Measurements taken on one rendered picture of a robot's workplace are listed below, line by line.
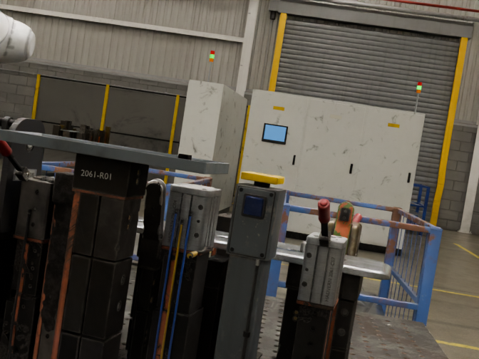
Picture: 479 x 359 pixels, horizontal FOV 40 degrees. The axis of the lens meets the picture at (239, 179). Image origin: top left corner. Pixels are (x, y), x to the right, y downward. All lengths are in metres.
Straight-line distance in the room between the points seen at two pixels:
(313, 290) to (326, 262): 0.05
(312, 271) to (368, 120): 8.24
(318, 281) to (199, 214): 0.25
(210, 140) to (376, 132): 2.30
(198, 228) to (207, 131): 8.18
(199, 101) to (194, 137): 0.52
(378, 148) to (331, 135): 0.68
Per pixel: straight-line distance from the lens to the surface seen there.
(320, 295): 1.19
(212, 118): 9.39
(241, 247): 1.04
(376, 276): 1.30
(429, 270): 3.37
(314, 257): 1.19
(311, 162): 9.33
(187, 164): 1.02
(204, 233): 1.24
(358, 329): 2.10
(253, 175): 1.03
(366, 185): 9.39
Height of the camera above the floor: 1.20
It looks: 3 degrees down
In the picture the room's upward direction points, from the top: 9 degrees clockwise
